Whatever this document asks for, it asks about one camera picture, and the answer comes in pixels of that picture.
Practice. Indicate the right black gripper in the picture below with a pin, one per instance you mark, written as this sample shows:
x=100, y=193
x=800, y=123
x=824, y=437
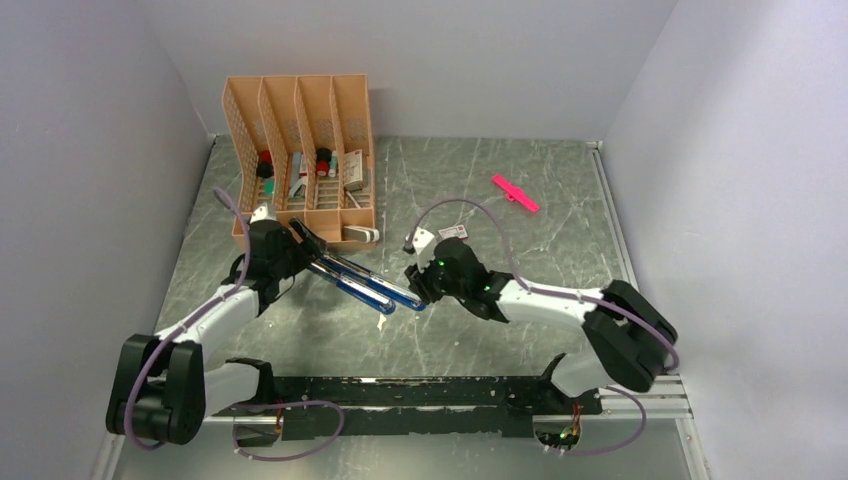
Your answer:
x=419, y=282

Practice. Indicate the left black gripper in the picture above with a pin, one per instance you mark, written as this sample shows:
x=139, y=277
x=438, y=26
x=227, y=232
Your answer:
x=314, y=246

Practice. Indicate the blue stapler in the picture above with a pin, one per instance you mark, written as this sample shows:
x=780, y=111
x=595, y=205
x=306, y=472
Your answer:
x=375, y=282
x=357, y=290

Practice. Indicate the red white staple box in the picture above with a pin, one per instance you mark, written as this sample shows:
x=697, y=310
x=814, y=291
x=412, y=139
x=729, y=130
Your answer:
x=456, y=231

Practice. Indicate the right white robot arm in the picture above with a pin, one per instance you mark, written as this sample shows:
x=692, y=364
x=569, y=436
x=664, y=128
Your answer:
x=629, y=341

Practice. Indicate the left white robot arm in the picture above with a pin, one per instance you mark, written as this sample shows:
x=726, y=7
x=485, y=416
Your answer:
x=162, y=391

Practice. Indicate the white grey stapler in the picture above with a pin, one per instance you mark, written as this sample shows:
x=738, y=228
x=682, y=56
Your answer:
x=360, y=233

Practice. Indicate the grey stapler in organizer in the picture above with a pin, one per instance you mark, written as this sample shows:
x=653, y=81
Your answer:
x=299, y=174

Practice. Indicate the white box in organizer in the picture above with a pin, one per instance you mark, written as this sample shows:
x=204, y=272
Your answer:
x=354, y=172

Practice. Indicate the red black bottle right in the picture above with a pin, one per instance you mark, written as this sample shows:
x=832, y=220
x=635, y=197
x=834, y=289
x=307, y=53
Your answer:
x=323, y=159

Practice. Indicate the red black bottle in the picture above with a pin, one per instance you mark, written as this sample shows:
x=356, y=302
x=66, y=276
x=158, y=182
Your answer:
x=323, y=159
x=265, y=168

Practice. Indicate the red black bottle left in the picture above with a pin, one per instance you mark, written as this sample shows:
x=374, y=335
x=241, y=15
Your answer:
x=265, y=168

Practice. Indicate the orange plastic desk organizer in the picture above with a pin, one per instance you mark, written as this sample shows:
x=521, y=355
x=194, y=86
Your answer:
x=306, y=149

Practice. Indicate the pink plastic clip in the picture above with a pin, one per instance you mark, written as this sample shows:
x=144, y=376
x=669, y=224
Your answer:
x=514, y=194

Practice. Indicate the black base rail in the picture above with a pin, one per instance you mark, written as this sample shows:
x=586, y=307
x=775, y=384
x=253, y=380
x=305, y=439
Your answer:
x=308, y=408

